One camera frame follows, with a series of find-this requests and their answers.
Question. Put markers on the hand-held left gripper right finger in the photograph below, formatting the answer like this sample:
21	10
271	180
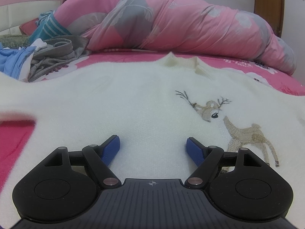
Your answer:
195	151

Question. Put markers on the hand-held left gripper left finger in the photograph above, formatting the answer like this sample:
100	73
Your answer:
110	148

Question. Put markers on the white fluffy towel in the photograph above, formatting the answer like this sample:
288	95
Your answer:
131	105

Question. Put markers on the pink floral bed blanket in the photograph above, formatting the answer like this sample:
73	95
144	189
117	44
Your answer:
14	138

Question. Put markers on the grey garment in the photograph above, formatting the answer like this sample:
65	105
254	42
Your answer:
57	57

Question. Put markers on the small white garment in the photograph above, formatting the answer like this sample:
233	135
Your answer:
39	44

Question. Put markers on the pink and grey floral quilt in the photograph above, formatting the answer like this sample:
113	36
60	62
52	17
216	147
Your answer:
178	23

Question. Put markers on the light blue garment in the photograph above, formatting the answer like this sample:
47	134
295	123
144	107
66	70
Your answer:
14	59

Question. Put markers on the teal striped garment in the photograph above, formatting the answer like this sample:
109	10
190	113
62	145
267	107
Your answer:
51	27

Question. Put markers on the green patterned pillow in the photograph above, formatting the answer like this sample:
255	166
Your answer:
12	40

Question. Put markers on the red pillow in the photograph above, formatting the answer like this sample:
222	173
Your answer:
27	27

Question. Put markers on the brown wooden door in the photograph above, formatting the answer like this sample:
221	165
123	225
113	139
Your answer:
269	4

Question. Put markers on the pink and cream headboard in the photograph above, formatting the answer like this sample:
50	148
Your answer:
14	12

